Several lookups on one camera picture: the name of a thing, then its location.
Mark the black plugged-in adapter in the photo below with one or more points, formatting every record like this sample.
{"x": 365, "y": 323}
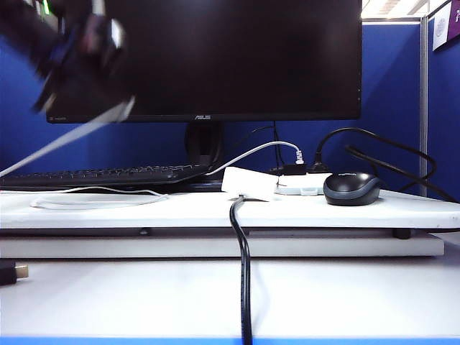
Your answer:
{"x": 294, "y": 169}

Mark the white 65W charging brick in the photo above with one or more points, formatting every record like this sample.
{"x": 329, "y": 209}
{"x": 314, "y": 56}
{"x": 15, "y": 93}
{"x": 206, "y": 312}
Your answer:
{"x": 248, "y": 183}

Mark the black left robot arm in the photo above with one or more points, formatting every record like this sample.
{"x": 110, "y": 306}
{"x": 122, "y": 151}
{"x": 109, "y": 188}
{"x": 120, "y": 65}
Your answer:
{"x": 25, "y": 28}

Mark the white and purple poster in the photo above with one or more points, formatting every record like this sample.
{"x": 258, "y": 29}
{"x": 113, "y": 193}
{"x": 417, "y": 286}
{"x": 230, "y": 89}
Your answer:
{"x": 447, "y": 28}

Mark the black and grey mouse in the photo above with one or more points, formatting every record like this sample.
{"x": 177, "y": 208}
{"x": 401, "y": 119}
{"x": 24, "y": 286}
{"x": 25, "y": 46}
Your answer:
{"x": 350, "y": 190}

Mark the black computer keyboard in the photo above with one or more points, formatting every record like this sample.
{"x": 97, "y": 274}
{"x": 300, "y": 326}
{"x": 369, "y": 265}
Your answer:
{"x": 90, "y": 178}

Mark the black HDMI plug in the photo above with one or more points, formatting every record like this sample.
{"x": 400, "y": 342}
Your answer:
{"x": 9, "y": 273}

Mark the black monitor stand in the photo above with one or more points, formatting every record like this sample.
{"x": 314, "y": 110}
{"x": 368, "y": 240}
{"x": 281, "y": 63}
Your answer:
{"x": 203, "y": 143}

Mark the thick white base board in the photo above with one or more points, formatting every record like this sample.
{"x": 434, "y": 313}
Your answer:
{"x": 143, "y": 248}

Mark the silver partition post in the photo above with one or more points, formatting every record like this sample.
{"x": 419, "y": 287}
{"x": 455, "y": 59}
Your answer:
{"x": 424, "y": 108}

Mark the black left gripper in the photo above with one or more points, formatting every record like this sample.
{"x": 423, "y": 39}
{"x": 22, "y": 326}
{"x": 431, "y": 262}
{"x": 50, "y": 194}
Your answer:
{"x": 86, "y": 46}

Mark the black rubber foot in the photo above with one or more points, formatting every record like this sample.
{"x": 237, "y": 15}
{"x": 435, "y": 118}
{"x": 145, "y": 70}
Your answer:
{"x": 401, "y": 234}

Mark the white power strip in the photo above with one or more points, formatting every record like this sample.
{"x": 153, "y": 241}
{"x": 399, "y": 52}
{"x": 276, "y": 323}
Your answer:
{"x": 298, "y": 187}

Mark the black ASUS computer monitor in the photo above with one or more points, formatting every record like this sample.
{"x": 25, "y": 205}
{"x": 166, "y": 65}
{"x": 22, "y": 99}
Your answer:
{"x": 233, "y": 54}

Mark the large white riser board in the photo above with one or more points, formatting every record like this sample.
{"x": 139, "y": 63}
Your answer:
{"x": 143, "y": 215}

